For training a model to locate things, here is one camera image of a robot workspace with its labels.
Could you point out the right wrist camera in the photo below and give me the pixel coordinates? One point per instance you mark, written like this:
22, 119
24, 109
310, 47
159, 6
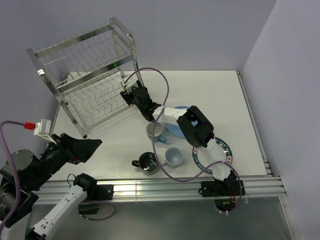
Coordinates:
130, 85

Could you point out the light blue plate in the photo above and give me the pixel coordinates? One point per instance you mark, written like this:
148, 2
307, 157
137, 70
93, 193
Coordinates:
175, 129

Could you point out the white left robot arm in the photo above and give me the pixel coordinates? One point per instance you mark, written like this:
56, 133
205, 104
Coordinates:
30, 207

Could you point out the white plate green rim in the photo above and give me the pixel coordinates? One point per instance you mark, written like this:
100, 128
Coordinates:
217, 150

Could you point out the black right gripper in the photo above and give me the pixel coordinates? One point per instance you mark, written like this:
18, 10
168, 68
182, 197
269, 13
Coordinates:
127, 97

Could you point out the light grey cup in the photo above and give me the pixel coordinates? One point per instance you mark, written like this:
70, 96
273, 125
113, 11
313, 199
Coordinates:
173, 157

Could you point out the aluminium mounting rail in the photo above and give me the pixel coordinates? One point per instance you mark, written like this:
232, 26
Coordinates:
155, 190

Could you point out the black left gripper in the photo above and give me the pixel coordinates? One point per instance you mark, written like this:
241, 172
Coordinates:
82, 150

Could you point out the black mug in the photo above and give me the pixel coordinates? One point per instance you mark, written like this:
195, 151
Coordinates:
147, 163

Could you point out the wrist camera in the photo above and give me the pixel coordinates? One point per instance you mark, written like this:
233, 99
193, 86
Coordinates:
40, 129
130, 85

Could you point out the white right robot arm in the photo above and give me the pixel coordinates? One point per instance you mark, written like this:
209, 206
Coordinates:
197, 130

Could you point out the stainless steel dish rack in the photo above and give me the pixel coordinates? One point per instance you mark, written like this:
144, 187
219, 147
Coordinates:
85, 73

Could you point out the white mug blue handle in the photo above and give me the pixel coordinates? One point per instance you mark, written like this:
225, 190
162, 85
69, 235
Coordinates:
154, 132

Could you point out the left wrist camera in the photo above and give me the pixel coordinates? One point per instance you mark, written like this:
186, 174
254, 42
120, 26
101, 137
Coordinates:
40, 129

